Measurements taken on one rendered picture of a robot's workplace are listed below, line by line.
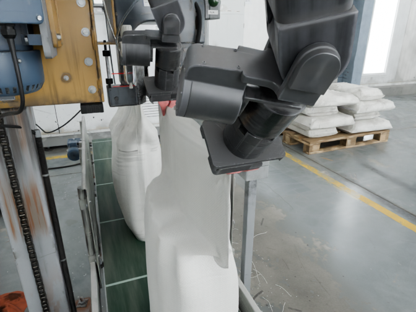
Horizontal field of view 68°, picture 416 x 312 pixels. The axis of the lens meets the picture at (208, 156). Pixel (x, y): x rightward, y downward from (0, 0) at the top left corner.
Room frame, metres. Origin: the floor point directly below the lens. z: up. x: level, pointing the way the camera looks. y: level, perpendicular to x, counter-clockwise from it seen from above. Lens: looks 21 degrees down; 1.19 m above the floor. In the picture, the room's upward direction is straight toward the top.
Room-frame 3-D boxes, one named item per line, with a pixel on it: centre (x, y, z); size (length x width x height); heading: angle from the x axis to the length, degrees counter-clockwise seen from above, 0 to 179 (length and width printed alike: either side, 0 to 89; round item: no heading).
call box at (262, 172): (0.90, -0.14, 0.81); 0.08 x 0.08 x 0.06; 21
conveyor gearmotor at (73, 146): (2.36, 1.06, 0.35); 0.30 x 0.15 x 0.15; 21
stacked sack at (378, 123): (3.66, -1.85, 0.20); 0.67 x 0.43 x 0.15; 111
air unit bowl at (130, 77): (0.83, 0.20, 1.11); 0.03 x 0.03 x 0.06
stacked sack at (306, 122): (3.43, -1.28, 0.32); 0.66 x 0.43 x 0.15; 113
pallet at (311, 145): (3.73, -1.48, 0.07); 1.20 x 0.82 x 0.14; 113
